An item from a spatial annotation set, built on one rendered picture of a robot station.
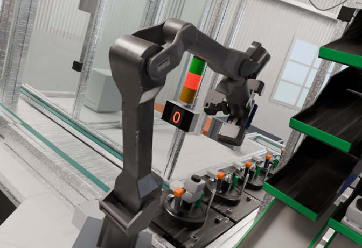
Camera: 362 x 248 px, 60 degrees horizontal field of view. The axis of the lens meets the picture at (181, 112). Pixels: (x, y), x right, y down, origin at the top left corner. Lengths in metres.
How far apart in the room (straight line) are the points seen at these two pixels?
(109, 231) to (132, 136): 0.19
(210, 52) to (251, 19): 4.43
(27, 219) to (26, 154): 0.30
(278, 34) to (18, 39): 4.06
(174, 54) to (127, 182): 0.24
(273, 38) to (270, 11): 0.40
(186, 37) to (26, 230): 0.70
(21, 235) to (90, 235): 0.33
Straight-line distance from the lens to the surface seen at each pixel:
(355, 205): 0.73
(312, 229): 0.87
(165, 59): 0.43
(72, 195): 1.03
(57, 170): 1.08
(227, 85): 0.65
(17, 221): 1.00
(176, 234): 0.89
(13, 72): 1.65
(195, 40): 0.50
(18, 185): 1.14
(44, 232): 0.97
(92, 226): 0.67
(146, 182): 0.55
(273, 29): 5.05
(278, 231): 0.86
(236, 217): 1.08
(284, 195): 0.74
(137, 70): 0.42
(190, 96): 1.04
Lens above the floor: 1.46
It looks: 13 degrees down
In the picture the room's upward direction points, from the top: 18 degrees clockwise
